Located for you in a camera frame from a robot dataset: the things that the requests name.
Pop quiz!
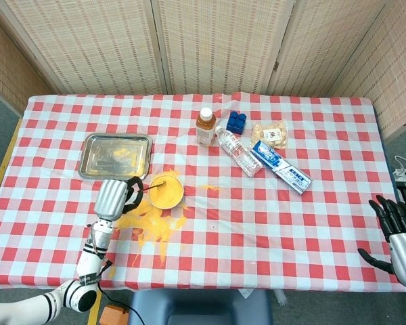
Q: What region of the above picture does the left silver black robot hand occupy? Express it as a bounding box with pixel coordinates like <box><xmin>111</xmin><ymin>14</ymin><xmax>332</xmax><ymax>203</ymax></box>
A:
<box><xmin>93</xmin><ymin>175</ymin><xmax>144</xmax><ymax>221</ymax></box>

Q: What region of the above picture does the black metal spoon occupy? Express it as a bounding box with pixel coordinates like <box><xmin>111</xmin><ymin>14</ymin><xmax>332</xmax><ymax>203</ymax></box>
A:
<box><xmin>137</xmin><ymin>181</ymin><xmax>166</xmax><ymax>192</ymax></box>

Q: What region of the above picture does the silver metal tray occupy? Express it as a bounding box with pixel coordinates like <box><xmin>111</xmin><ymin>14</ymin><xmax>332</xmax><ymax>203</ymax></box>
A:
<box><xmin>77</xmin><ymin>133</ymin><xmax>154</xmax><ymax>182</ymax></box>

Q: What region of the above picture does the off-white bowl of yellow powder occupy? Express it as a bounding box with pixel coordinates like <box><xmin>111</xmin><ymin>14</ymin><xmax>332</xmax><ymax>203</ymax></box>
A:
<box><xmin>147</xmin><ymin>175</ymin><xmax>185</xmax><ymax>211</ymax></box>

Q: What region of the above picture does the spilled yellow powder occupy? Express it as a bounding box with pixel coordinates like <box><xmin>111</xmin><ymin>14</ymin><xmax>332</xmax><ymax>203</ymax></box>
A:
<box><xmin>108</xmin><ymin>168</ymin><xmax>221</xmax><ymax>280</ymax></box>

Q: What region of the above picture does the orange box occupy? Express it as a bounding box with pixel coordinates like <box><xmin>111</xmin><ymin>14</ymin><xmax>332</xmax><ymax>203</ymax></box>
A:
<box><xmin>99</xmin><ymin>303</ymin><xmax>131</xmax><ymax>325</ymax></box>

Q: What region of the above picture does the amber tea bottle white cap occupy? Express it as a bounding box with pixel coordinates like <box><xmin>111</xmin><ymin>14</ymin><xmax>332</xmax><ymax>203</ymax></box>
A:
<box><xmin>195</xmin><ymin>107</ymin><xmax>217</xmax><ymax>148</ymax></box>

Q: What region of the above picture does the clear plastic water bottle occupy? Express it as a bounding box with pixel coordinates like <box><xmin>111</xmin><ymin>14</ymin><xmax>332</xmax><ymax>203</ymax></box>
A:
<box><xmin>215</xmin><ymin>125</ymin><xmax>264</xmax><ymax>177</ymax></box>

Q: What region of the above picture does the dark blue chair seat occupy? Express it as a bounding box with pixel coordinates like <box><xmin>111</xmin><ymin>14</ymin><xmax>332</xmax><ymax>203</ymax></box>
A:
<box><xmin>128</xmin><ymin>289</ymin><xmax>273</xmax><ymax>325</ymax></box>

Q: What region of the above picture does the blue toy building block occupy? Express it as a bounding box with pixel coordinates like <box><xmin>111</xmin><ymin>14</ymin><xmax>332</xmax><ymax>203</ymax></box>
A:
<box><xmin>225</xmin><ymin>110</ymin><xmax>248</xmax><ymax>136</ymax></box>

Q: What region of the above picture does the red white checkered tablecloth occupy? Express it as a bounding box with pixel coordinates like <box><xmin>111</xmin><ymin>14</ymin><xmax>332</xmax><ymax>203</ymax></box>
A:
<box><xmin>0</xmin><ymin>91</ymin><xmax>405</xmax><ymax>293</ymax></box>

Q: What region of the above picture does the blue white toothpaste box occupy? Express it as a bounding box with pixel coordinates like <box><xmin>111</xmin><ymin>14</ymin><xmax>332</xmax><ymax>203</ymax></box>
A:
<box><xmin>250</xmin><ymin>139</ymin><xmax>313</xmax><ymax>196</ymax></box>

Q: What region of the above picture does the beige bamboo folding screen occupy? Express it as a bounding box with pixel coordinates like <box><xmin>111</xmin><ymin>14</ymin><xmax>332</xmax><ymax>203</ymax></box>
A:
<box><xmin>0</xmin><ymin>0</ymin><xmax>406</xmax><ymax>139</ymax></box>

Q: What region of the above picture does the clear snack packet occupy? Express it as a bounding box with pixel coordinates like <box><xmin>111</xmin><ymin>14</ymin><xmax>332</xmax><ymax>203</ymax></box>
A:
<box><xmin>250</xmin><ymin>121</ymin><xmax>288</xmax><ymax>150</ymax></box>

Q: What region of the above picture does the black cable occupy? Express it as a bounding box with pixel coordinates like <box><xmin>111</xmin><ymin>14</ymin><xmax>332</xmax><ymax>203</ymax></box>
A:
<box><xmin>97</xmin><ymin>286</ymin><xmax>146</xmax><ymax>325</ymax></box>

